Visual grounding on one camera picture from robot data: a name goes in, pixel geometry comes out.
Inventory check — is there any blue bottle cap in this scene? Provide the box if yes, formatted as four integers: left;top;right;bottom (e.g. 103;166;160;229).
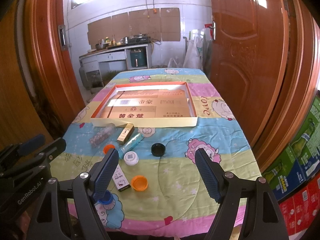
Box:
98;190;114;205

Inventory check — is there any white hello kitty box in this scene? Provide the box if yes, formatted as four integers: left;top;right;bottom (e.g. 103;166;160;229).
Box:
112;165;131;192

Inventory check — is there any orange bottle cap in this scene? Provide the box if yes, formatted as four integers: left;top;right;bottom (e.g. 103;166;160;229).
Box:
103;144;115;154
131;175;148;192

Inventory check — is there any white jar lid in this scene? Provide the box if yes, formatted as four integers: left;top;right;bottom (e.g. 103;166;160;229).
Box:
124;151;139;166

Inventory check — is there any teal cosmetic tube box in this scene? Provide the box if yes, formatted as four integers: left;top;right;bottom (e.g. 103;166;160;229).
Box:
118;133;144;159

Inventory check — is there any gold rectangular box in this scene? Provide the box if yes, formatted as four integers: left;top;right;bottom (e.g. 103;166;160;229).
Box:
117;124;135;145

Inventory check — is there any black bottle cap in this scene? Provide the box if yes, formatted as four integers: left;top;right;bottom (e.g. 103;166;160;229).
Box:
151;143;165;157

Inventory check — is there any colourful cartoon sheep tablecloth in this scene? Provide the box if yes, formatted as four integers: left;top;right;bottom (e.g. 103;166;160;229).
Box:
50;68;260;237

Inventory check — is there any orange shallow cardboard tray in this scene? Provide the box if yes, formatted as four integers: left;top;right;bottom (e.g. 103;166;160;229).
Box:
91;82;197;128

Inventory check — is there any red beverage carton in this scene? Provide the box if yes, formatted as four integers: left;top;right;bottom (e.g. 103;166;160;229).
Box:
279;174;319;239

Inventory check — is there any white kitchen counter cabinet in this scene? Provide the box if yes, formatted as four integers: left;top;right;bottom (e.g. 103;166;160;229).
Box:
79;43;152;90

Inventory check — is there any white plastic sack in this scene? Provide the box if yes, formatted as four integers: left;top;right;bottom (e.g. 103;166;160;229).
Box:
183;36;203;70

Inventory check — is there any teal air fryer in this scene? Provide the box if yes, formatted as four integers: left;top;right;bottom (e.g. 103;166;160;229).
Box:
130;48;147;67

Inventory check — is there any brown wooden door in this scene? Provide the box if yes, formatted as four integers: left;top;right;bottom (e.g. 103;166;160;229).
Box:
210;0;289;145

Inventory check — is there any black gas stove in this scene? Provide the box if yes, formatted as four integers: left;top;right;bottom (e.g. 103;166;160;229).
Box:
128;34;151;45

